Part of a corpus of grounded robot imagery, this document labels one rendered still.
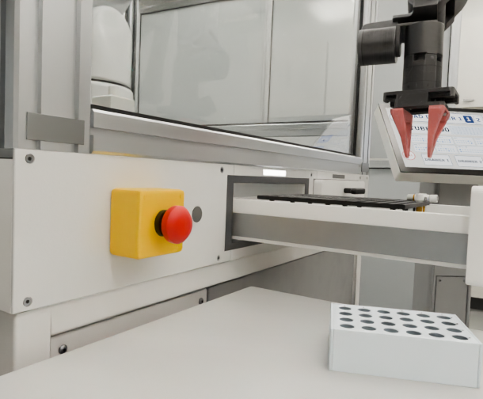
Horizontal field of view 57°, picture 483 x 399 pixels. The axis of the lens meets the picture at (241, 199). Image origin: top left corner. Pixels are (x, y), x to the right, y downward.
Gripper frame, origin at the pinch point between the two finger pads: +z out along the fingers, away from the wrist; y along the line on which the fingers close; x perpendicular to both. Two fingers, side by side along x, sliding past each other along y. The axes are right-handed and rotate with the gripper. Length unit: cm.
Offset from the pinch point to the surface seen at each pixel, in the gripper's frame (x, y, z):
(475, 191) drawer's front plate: -19.2, 10.0, 6.6
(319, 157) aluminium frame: 13.6, -22.3, -0.9
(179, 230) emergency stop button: -38.4, -15.0, 12.2
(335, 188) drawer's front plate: 19.9, -21.0, 5.3
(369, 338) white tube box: -34.8, 3.9, 20.1
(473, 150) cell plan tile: 89, -1, -11
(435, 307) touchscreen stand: 90, -10, 42
